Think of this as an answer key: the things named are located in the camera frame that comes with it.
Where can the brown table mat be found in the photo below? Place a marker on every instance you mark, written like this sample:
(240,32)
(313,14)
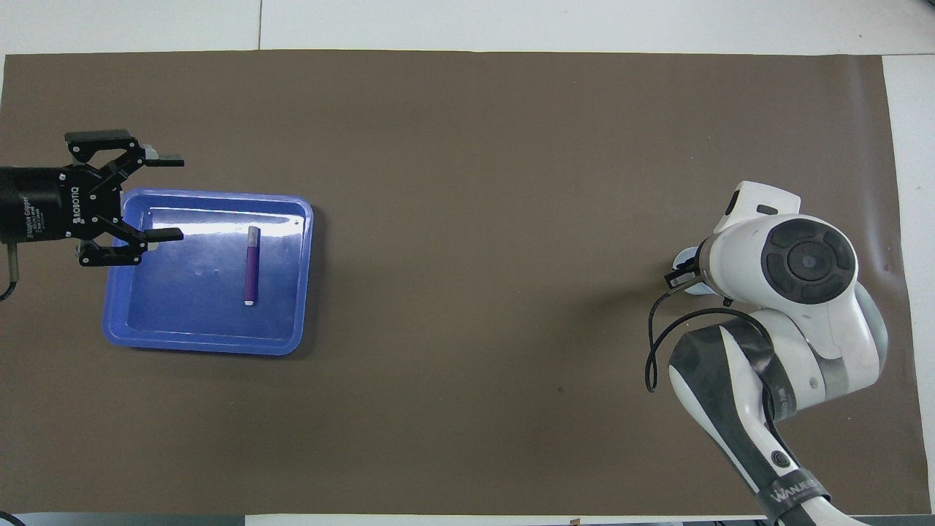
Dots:
(475,219)

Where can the translucent plastic cup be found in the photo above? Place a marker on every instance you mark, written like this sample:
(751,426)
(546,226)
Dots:
(683,259)

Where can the purple pen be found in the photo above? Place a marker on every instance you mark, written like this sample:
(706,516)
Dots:
(251,270)

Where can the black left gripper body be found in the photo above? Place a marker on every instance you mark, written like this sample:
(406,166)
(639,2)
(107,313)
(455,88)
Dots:
(44,204)

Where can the blue plastic tray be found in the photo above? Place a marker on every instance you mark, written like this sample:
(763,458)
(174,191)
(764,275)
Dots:
(190,307)

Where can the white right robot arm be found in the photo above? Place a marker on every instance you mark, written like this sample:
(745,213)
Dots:
(803,263)

